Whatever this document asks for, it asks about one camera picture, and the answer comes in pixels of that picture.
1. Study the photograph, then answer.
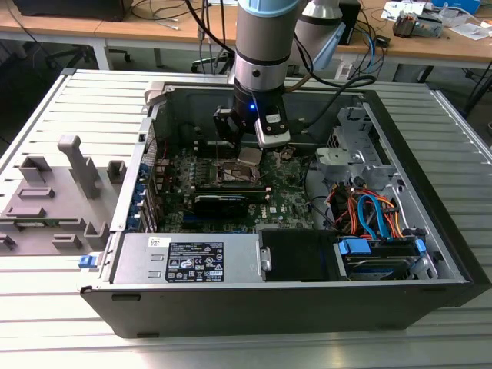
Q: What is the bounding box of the CPU heat sink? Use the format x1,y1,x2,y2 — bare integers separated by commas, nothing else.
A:
391,10,419,38

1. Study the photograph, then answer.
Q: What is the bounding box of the green motherboard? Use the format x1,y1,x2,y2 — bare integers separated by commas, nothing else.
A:
153,145,321,234

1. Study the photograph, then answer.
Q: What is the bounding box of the black box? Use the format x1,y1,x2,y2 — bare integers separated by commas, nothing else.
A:
13,0,128,22

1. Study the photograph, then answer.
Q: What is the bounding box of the black camera cable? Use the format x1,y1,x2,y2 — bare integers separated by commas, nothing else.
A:
288,75,380,135

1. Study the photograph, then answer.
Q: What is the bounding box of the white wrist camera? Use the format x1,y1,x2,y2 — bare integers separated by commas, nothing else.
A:
254,111,292,150

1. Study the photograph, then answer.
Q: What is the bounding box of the black desktop device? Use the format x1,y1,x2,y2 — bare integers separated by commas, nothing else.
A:
340,0,363,46

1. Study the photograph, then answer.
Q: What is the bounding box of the green RAM stick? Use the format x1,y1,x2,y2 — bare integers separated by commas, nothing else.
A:
194,191,271,204

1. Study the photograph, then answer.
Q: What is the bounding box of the brown braided cable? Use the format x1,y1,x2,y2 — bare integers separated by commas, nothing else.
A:
286,75,313,93

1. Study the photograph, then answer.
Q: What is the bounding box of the black graphics card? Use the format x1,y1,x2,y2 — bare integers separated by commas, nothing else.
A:
191,193,251,221

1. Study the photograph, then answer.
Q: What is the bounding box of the blue wire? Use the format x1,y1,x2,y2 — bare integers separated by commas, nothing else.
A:
356,194,392,241

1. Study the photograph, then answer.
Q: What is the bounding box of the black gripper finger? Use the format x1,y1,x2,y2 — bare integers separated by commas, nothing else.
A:
213,107,247,155

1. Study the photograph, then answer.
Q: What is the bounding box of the white paper sheet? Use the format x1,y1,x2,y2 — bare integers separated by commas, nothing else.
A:
448,21,492,42
380,1,427,21

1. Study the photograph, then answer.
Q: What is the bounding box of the red orange wire bundle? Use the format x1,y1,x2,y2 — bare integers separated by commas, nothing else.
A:
330,184,364,236

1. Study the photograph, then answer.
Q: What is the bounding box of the wooden desk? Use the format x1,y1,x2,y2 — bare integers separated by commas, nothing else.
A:
337,0,492,84
0,0,239,72

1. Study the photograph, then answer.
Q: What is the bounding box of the silver CPU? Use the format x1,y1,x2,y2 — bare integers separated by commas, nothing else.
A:
236,146,264,167

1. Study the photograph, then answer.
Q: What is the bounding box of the blue box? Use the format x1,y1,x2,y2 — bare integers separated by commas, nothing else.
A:
430,0,482,12

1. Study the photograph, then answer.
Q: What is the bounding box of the silver metal drive cage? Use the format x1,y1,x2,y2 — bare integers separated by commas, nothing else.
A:
314,106,403,197

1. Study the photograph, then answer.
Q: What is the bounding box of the thin black cable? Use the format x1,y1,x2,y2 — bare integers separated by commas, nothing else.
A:
304,153,335,231
287,131,324,149

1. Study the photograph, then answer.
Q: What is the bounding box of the grey parts rack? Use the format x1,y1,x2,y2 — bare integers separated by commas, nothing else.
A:
0,134,128,258

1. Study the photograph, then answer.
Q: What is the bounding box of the blue cable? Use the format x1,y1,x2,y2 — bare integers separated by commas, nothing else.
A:
365,32,381,74

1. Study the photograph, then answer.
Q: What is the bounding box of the black chair base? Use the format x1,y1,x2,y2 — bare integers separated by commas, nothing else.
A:
45,42,134,71
191,53,236,76

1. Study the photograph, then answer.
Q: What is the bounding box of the CPU socket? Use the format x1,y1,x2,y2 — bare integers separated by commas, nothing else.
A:
215,158,264,188

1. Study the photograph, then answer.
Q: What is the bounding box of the black PC case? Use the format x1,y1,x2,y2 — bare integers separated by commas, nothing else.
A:
78,78,492,340

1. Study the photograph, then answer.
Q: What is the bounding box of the pale blue teach pendant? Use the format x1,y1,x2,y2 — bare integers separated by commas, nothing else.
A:
311,22,347,71

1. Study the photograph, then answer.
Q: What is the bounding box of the grey metal box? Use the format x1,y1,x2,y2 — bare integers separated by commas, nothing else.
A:
417,14,444,39

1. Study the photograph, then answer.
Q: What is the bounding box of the silver power supply unit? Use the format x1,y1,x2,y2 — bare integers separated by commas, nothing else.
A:
110,232,267,286

